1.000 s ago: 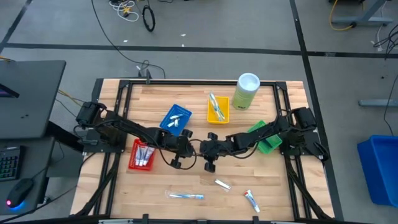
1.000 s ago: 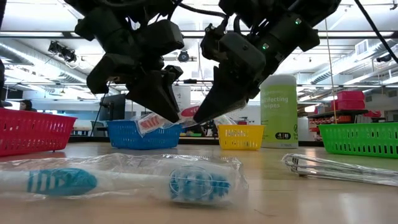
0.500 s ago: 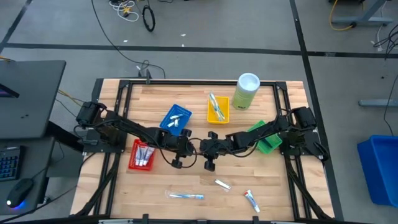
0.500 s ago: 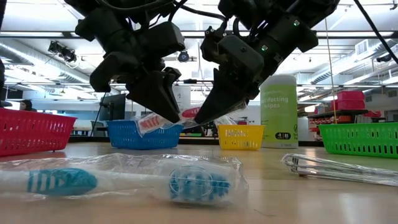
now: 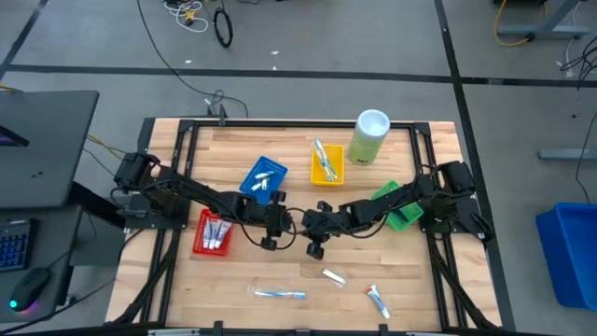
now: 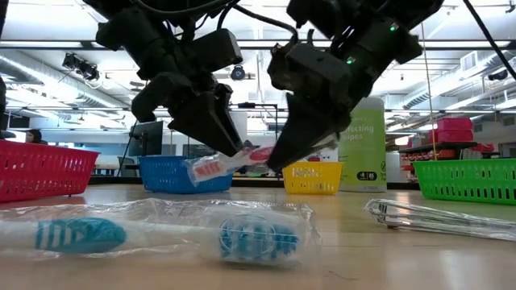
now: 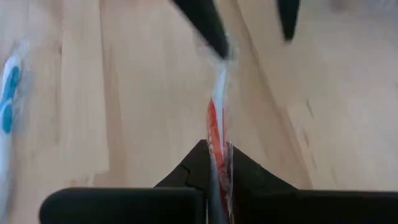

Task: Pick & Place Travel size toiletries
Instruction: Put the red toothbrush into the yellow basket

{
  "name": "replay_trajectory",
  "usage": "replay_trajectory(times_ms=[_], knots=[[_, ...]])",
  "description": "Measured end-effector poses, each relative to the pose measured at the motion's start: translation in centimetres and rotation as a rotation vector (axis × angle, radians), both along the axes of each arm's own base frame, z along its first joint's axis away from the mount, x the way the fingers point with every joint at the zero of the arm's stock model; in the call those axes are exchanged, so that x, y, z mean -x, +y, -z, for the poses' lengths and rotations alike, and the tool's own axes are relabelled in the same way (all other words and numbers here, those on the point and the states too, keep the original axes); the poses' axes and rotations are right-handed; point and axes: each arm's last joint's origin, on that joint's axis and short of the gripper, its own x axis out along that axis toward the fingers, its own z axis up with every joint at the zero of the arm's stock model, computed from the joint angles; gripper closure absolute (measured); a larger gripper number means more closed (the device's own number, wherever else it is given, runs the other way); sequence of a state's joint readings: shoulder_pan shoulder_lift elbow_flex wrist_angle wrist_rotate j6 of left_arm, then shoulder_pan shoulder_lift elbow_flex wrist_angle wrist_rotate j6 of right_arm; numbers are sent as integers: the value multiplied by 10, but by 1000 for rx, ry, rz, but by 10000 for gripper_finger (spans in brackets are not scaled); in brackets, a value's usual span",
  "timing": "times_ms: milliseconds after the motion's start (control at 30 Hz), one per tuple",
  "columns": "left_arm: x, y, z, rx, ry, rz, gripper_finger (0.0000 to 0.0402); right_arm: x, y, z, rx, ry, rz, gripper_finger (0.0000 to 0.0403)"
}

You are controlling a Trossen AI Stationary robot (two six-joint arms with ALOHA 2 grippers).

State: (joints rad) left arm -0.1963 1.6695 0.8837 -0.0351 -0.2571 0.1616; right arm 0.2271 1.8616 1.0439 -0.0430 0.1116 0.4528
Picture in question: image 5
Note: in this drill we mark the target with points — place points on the blue toothbrush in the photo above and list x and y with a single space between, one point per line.
322 156
280 294

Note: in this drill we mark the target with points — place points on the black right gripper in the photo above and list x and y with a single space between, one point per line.
324 225

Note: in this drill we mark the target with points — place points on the blue plastic basket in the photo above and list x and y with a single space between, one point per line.
277 173

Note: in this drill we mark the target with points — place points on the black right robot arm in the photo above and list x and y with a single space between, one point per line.
373 207

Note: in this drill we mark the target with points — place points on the silver aluminium bracket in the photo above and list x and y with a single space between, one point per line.
426 334
172 332

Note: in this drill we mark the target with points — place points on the grey desk leg frame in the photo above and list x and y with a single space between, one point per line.
541 32

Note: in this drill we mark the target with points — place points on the grey floor foot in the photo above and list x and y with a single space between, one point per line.
569 154

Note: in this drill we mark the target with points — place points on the green disinfecting wipes canister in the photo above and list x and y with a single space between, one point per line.
368 140

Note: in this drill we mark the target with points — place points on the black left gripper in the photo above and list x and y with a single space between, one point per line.
275 218

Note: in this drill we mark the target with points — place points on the green toothbrush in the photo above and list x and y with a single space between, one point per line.
330 170

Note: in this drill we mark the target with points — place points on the black keyboard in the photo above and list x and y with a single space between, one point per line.
14 245

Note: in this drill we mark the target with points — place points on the blue plastic bin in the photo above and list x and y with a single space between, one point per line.
569 256

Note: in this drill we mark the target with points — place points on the toothpaste tube with red end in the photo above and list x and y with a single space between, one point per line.
378 301

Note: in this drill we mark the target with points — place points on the red plastic basket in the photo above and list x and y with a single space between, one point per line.
199 242

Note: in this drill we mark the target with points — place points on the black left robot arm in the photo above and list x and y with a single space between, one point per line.
210 198

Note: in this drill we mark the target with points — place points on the black computer mouse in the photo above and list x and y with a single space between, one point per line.
28 287

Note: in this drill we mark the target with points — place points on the yellow plastic basket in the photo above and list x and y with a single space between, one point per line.
339 168

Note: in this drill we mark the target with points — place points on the large black desk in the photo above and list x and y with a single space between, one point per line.
46 149

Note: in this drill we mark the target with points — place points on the green plastic basket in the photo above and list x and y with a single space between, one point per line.
408 221

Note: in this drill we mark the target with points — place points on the silver nail clipper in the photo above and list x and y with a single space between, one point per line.
264 185

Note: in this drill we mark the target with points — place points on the black keyboard desk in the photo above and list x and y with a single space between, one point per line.
51 233

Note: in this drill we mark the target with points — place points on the computer monitor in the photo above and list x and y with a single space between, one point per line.
11 137

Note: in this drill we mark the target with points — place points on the small silver tube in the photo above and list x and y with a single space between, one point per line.
334 276

